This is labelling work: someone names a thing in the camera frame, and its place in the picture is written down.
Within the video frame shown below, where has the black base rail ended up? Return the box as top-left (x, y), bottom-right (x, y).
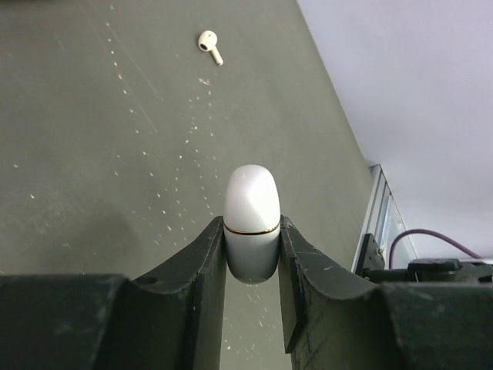
top-left (354, 234), bottom-right (492, 284)

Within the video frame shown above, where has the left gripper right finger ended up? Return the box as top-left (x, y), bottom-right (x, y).
top-left (278, 218), bottom-right (492, 369)

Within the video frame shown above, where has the pinkish earbud far right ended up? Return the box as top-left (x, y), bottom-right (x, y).
top-left (197, 30), bottom-right (223, 66)

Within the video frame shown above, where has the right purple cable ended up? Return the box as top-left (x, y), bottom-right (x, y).
top-left (387, 228), bottom-right (485, 271)

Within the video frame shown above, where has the white earbuds charging case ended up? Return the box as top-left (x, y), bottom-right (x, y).
top-left (223, 164), bottom-right (281, 284)

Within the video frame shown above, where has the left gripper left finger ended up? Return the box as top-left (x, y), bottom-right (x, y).
top-left (1, 217), bottom-right (226, 369)

